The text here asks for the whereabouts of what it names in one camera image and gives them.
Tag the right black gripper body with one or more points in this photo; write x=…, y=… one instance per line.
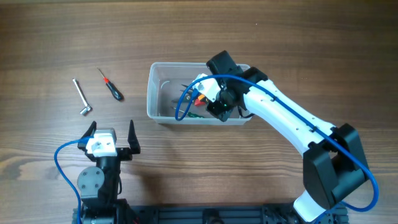
x=220, y=109

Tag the black red-collared screwdriver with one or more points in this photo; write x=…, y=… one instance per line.
x=114, y=91

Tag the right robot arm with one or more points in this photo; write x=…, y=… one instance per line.
x=334, y=163

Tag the orange black long-nose pliers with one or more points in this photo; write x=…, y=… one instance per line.
x=188, y=90

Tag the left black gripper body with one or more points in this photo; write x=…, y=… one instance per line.
x=123, y=154

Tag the green handled screwdriver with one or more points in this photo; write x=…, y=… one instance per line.
x=189, y=114

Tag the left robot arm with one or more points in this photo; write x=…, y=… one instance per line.
x=101, y=184

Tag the clear plastic storage container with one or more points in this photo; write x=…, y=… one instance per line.
x=167, y=81

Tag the silver socket wrench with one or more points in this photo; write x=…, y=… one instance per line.
x=87, y=107

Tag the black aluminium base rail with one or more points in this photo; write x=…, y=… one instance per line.
x=278, y=213

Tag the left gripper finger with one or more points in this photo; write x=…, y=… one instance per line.
x=132, y=139
x=91, y=130

